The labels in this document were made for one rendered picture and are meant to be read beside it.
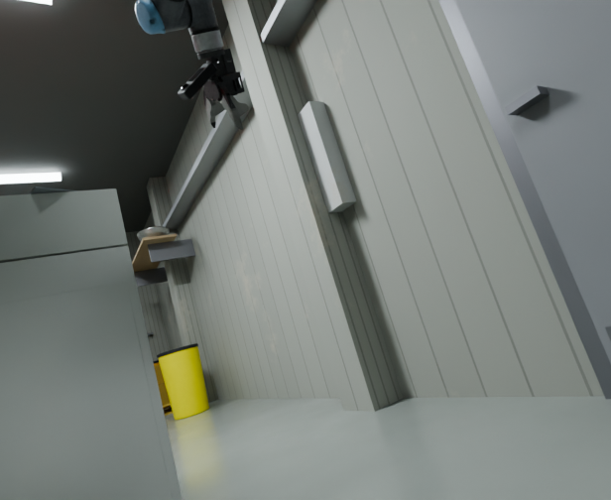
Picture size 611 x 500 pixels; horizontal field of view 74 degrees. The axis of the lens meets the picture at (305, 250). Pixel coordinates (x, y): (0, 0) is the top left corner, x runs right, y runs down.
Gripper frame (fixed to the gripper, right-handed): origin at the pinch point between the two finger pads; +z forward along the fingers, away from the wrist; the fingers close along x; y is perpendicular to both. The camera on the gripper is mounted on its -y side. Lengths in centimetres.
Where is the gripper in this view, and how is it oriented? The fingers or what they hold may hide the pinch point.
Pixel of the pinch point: (225, 130)
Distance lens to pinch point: 120.9
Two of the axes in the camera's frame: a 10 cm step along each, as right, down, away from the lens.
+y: 7.3, -4.5, 5.2
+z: 1.9, 8.6, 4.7
